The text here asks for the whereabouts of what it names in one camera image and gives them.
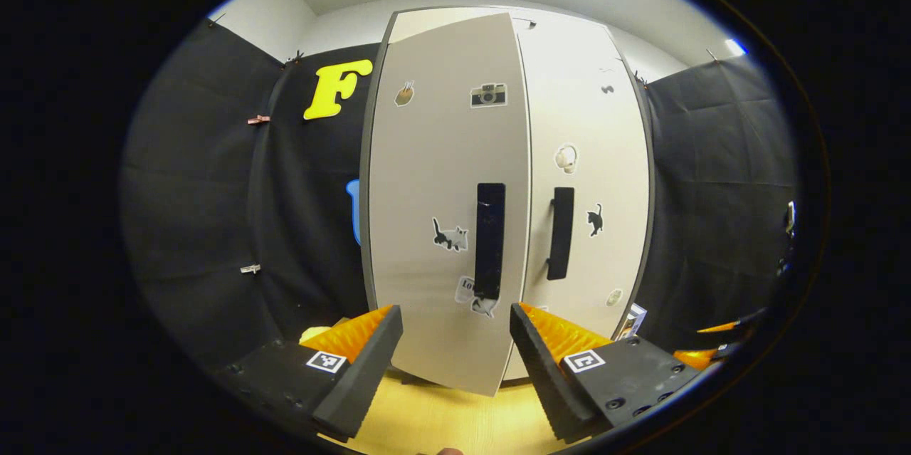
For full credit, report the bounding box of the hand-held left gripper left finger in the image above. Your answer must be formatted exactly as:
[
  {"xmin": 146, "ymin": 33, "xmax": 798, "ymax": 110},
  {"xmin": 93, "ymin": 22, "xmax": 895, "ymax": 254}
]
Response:
[{"xmin": 214, "ymin": 304, "xmax": 404, "ymax": 443}]

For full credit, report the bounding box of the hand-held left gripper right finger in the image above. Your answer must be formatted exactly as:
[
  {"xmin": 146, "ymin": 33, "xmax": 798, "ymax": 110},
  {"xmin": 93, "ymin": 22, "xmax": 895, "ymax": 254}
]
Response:
[{"xmin": 510, "ymin": 302, "xmax": 705, "ymax": 443}]

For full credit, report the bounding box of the lilac blue book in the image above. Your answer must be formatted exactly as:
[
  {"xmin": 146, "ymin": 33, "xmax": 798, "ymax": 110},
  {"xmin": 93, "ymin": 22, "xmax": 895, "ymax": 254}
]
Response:
[{"xmin": 616, "ymin": 303, "xmax": 648, "ymax": 340}]

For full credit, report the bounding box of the white shoe cabinet door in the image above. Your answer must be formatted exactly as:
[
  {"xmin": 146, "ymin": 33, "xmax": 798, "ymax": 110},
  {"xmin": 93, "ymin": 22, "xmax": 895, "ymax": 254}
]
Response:
[
  {"xmin": 359, "ymin": 11, "xmax": 533, "ymax": 397},
  {"xmin": 512, "ymin": 14, "xmax": 654, "ymax": 381}
]

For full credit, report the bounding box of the black door handle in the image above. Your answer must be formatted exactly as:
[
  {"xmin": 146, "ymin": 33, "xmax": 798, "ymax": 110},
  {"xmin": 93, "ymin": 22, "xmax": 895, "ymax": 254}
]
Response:
[
  {"xmin": 474, "ymin": 182, "xmax": 507, "ymax": 300},
  {"xmin": 547, "ymin": 187, "xmax": 575, "ymax": 281}
]

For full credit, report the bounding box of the white shoe cabinet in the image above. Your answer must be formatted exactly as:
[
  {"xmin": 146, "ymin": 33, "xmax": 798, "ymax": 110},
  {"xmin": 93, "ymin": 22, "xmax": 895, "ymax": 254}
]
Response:
[{"xmin": 359, "ymin": 5, "xmax": 655, "ymax": 388}]

